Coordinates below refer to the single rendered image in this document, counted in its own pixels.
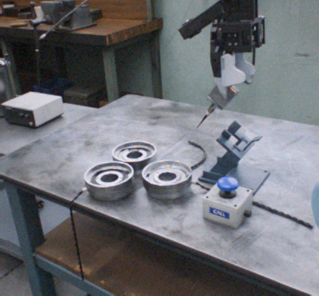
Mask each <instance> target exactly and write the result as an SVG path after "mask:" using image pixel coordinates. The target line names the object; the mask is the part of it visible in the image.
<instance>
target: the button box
mask: <svg viewBox="0 0 319 296"><path fill-rule="evenodd" d="M252 192H253V190H250V189H247V188H244V187H240V186H239V187H238V189H237V190H235V191H231V193H230V194H225V191H222V190H221V189H219V188H218V187H217V183H216V184H215V185H214V186H213V188H212V189H211V190H210V191H209V192H208V194H207V195H206V196H204V197H203V198H202V204H203V218H205V219H208V220H210V221H213V222H216V223H220V224H222V225H225V226H228V227H231V228H234V229H236V230H237V228H238V227H239V226H240V225H241V224H242V222H243V221H244V219H246V217H248V218H250V217H251V208H252Z"/></svg>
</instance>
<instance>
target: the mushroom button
mask: <svg viewBox="0 0 319 296"><path fill-rule="evenodd" d="M217 187H218V188H219V189H221V190H222V191H225V194H230V193H231V191H235V190H237V189H238V187H239V182H238V180H237V179H234V178H231V177H223V178H220V179H219V180H218V181H217Z"/></svg>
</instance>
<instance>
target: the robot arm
mask: <svg viewBox="0 0 319 296"><path fill-rule="evenodd" d="M210 23H212V27H211V29H210V41H209V42H210V53H209V56H210V63H211V69H212V73H213V76H214V78H215V81H216V84H217V86H218V89H219V91H220V93H221V94H222V96H223V97H224V99H225V100H227V87H229V86H232V85H233V86H234V87H236V85H238V84H242V83H244V81H245V80H246V77H248V76H251V75H253V74H254V73H255V72H256V69H255V67H254V66H253V65H252V64H250V63H247V62H246V61H245V58H244V53H252V48H260V47H261V46H262V44H266V35H265V16H258V0H218V1H217V2H216V3H214V4H212V6H210V7H209V8H208V9H207V10H205V11H203V12H202V13H201V14H199V15H198V16H197V17H195V18H192V19H191V20H188V21H186V22H185V23H183V24H182V27H181V28H179V29H178V31H179V33H180V34H181V36H182V38H183V39H184V41H185V40H187V39H188V38H190V39H191V38H193V37H197V36H198V34H199V33H201V32H202V29H203V28H205V27H207V26H208V25H209V24H210ZM262 24H263V38H262ZM224 51H225V54H224ZM311 208H312V212H313V217H314V219H315V223H316V225H317V227H318V230H319V182H318V183H317V184H316V185H315V187H313V191H312V194H311Z"/></svg>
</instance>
